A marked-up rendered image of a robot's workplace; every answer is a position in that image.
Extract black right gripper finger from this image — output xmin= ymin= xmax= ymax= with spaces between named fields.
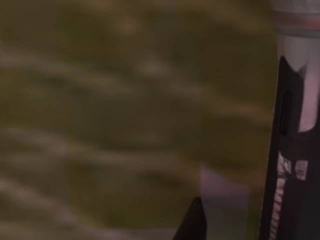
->
xmin=171 ymin=196 xmax=208 ymax=240

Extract olive green patterned cloth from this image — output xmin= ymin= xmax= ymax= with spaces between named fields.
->
xmin=0 ymin=0 xmax=279 ymax=240

